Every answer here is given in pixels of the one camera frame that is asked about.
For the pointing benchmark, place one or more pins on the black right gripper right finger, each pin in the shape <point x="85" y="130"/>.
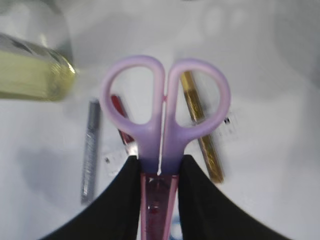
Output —
<point x="207" y="214"/>

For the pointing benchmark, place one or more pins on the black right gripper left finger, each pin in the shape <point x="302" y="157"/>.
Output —
<point x="114" y="215"/>

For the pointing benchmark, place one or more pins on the pink safety scissors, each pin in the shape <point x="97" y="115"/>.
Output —
<point x="161" y="141"/>

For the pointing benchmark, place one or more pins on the yellow liquid plastic bottle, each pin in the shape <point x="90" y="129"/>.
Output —
<point x="32" y="72"/>

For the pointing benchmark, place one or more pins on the blue safety scissors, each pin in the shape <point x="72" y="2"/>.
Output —
<point x="176" y="230"/>

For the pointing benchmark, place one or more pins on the blue glitter glue pen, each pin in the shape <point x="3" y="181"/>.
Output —
<point x="90" y="156"/>

